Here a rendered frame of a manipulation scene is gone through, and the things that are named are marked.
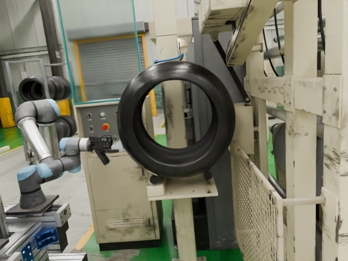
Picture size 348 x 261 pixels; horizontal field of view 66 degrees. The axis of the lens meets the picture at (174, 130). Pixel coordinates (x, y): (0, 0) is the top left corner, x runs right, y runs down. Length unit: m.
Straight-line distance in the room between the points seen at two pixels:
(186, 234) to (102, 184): 0.79
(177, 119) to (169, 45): 0.45
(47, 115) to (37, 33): 10.83
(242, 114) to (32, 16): 11.53
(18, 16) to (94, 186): 11.10
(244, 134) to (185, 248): 0.90
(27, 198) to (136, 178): 0.80
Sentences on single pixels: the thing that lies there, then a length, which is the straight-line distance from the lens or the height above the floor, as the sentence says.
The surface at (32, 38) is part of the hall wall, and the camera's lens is 12.60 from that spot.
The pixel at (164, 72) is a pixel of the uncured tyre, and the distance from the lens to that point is 1.28.
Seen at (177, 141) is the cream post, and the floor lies 1.01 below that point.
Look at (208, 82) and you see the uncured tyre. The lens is 1.28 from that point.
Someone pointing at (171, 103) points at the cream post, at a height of 1.25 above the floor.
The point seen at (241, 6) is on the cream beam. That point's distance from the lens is 1.12.
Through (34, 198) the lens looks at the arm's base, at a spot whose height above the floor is 0.77.
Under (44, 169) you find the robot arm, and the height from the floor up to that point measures 1.02.
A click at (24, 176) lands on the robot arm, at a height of 0.91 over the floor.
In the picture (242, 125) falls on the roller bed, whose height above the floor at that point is 1.08.
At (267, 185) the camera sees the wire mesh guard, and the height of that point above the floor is 1.00.
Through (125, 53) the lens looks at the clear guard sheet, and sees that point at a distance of 2.12.
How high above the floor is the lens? 1.42
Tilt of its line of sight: 11 degrees down
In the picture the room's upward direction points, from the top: 6 degrees counter-clockwise
